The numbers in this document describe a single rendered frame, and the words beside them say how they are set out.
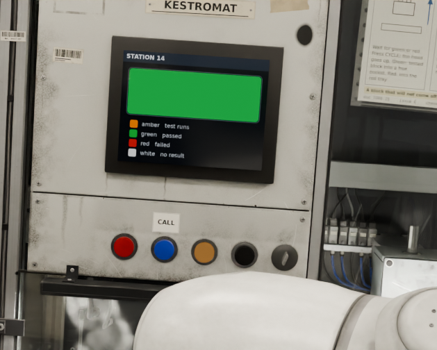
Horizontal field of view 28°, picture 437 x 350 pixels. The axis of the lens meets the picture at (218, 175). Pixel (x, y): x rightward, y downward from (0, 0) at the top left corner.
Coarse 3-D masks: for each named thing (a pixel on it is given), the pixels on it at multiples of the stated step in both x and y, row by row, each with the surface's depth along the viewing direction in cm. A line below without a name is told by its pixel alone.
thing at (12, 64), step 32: (0, 0) 128; (32, 0) 129; (0, 32) 128; (32, 32) 131; (0, 64) 129; (32, 64) 132; (0, 96) 129; (0, 128) 130; (0, 160) 130; (0, 192) 131; (0, 224) 131; (0, 256) 132; (0, 288) 133
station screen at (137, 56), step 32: (128, 64) 125; (160, 64) 125; (192, 64) 125; (224, 64) 125; (256, 64) 125; (128, 96) 126; (128, 128) 126; (160, 128) 126; (192, 128) 126; (224, 128) 126; (256, 128) 126; (128, 160) 127; (160, 160) 127; (192, 160) 127; (224, 160) 127; (256, 160) 127
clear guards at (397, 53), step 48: (384, 0) 127; (432, 0) 127; (384, 48) 128; (432, 48) 128; (336, 96) 129; (384, 96) 129; (432, 96) 129; (336, 144) 129; (384, 144) 129; (432, 144) 129; (336, 192) 130; (384, 192) 130; (432, 192) 130; (336, 240) 131; (384, 240) 131; (432, 240) 131; (384, 288) 132; (48, 336) 133; (96, 336) 133
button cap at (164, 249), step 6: (162, 240) 129; (168, 240) 130; (156, 246) 129; (162, 246) 129; (168, 246) 129; (156, 252) 129; (162, 252) 129; (168, 252) 129; (162, 258) 130; (168, 258) 130
